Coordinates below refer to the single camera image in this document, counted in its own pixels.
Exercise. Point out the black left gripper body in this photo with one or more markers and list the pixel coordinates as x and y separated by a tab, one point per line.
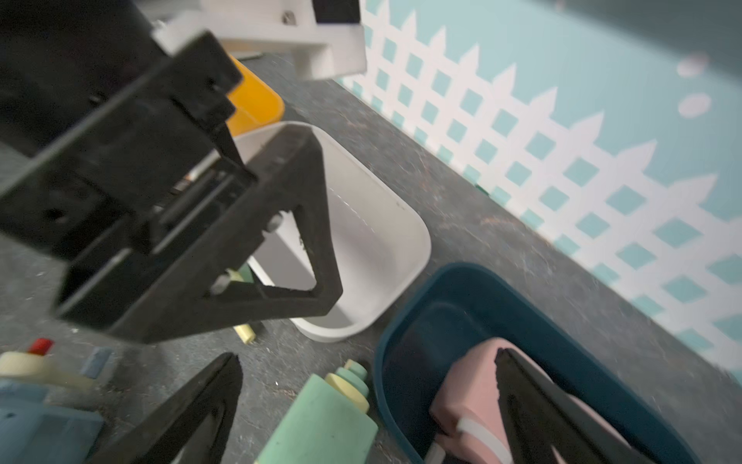
108	119

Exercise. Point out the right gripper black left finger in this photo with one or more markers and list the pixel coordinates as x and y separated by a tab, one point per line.
192	426

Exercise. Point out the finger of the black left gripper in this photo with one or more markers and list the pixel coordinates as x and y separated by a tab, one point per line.
167	293

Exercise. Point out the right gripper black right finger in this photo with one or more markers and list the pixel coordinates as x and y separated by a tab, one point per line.
542	422

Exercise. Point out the pink sharpener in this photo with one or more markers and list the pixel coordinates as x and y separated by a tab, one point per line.
467	409

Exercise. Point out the yellow plastic storage tub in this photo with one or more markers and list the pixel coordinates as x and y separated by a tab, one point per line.
256	104

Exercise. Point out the dark teal storage tub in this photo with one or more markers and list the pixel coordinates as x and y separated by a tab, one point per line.
464	304

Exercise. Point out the white plastic storage tub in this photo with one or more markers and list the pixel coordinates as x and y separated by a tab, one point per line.
380	242

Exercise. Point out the green sharpener near tubs left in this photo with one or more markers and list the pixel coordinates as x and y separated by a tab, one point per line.
242	277

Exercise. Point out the green sharpener tubs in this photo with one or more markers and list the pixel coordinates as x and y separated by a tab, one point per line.
242	277
327	423

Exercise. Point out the green sharpener near tubs right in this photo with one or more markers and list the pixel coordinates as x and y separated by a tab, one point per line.
327	423

